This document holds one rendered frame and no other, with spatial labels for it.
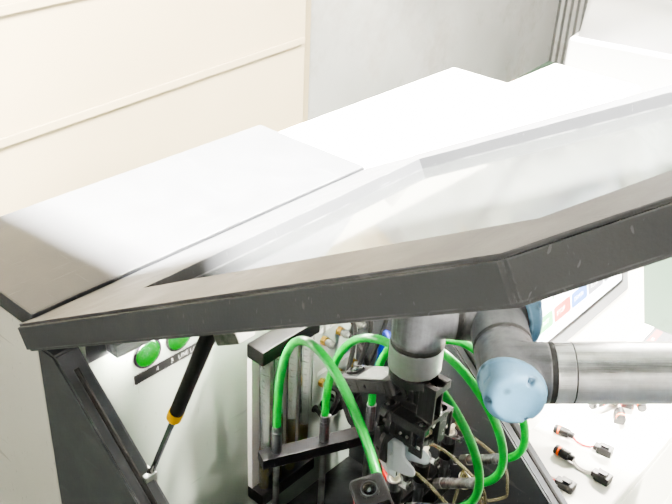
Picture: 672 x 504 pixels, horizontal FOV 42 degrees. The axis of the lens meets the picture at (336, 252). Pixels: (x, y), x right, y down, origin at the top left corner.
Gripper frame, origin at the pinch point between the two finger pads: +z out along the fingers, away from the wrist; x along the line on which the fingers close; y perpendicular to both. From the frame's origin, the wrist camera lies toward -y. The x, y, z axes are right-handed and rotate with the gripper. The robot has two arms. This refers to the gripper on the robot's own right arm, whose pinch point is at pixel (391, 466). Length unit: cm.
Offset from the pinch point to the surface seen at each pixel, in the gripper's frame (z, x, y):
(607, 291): 9, 85, -5
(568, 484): 23.4, 40.2, 12.9
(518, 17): 72, 496, -265
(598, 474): 23, 47, 16
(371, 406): 7.3, 15.9, -16.3
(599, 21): 21, 344, -134
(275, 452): 12.6, -0.3, -24.3
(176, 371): -8.1, -14.2, -32.7
